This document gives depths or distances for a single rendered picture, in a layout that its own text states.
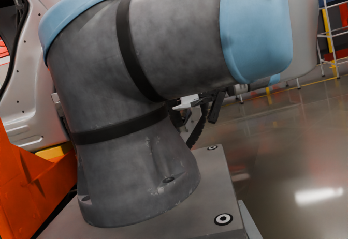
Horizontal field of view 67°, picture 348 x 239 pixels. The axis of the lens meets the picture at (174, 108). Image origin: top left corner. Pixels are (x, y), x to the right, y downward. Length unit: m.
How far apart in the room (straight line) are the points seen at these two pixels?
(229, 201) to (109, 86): 0.16
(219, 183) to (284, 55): 0.15
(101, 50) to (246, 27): 0.13
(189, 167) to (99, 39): 0.16
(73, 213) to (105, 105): 0.16
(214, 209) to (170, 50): 0.15
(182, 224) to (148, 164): 0.07
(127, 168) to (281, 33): 0.18
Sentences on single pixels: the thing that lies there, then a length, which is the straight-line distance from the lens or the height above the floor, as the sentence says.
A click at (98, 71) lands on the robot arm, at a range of 0.26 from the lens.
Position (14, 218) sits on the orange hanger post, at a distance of 1.07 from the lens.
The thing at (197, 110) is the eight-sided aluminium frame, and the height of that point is 0.76.
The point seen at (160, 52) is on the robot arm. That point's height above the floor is 0.97.
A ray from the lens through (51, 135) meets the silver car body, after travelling 1.46.
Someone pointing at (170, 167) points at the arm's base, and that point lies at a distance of 0.29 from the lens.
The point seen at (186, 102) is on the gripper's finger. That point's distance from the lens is 0.81.
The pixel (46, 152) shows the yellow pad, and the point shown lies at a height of 0.72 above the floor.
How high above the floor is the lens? 0.96
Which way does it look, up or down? 9 degrees down
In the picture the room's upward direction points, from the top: 16 degrees counter-clockwise
